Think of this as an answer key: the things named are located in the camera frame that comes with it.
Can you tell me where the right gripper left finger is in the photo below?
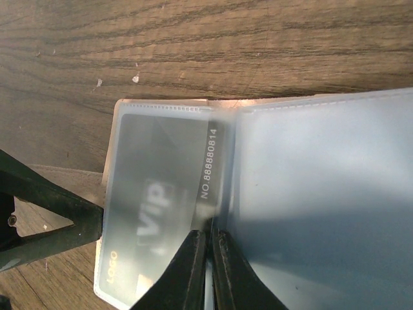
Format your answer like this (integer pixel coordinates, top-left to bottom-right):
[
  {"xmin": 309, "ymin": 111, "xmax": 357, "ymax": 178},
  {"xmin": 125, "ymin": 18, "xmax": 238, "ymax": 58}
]
[{"xmin": 132, "ymin": 230, "xmax": 207, "ymax": 310}]

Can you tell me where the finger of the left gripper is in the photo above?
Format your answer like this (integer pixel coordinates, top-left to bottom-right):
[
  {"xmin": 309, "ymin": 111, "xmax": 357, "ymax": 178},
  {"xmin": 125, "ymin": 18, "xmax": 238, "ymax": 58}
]
[{"xmin": 1, "ymin": 151, "xmax": 103, "ymax": 272}]

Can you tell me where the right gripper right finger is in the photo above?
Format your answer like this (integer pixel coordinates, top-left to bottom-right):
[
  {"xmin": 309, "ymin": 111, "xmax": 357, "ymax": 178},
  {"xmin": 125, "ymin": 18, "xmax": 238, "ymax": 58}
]
[{"xmin": 212, "ymin": 229, "xmax": 287, "ymax": 309}]

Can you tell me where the black VIP card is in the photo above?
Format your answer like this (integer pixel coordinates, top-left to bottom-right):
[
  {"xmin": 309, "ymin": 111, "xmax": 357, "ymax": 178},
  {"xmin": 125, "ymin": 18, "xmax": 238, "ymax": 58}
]
[{"xmin": 95, "ymin": 113, "xmax": 225, "ymax": 309}]

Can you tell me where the pink leather card holder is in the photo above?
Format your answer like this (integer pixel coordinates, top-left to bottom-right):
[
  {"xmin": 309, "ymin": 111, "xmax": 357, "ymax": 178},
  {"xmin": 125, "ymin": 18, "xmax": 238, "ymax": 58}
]
[{"xmin": 30, "ymin": 86, "xmax": 413, "ymax": 310}]

